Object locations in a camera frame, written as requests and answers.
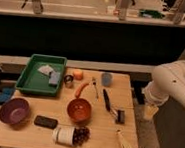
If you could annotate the orange carrot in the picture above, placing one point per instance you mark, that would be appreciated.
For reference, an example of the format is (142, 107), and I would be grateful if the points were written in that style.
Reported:
(80, 89)

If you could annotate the green plastic tray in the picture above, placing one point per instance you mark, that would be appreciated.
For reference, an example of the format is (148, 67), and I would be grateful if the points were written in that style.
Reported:
(31, 81)

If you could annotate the wooden table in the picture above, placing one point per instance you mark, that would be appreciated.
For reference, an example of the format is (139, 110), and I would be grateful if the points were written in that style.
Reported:
(102, 127)

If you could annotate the dark grape bunch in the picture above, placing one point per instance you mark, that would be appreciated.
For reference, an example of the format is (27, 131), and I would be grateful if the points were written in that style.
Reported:
(80, 135)

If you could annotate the white jar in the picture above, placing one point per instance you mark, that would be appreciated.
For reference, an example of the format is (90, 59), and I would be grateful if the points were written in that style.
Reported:
(63, 135)

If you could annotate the blue-grey sponge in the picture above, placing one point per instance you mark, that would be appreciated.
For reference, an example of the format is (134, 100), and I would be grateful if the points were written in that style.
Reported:
(54, 78)

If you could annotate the orange cup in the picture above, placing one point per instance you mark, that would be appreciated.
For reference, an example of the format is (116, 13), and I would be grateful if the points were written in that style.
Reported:
(78, 74)

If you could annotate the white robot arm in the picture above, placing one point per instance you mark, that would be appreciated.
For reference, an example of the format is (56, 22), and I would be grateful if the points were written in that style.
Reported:
(167, 80)

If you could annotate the blue box on floor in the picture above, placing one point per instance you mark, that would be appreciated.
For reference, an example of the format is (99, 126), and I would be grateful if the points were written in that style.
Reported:
(6, 94)

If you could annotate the orange bowl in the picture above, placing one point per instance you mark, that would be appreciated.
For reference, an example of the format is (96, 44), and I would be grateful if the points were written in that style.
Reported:
(79, 110)

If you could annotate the black rectangular case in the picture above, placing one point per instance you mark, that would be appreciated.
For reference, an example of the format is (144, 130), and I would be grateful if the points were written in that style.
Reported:
(45, 122)

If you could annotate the blue cup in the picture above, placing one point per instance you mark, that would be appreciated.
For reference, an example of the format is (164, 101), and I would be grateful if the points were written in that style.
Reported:
(106, 79)

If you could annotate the black handled brush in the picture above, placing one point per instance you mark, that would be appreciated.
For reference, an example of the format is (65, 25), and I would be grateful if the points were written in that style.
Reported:
(118, 115)

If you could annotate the purple bowl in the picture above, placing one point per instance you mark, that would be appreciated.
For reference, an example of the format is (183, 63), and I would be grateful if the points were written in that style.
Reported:
(14, 111)

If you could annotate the small metal can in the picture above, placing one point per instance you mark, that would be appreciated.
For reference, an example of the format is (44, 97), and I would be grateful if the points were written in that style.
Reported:
(68, 81)

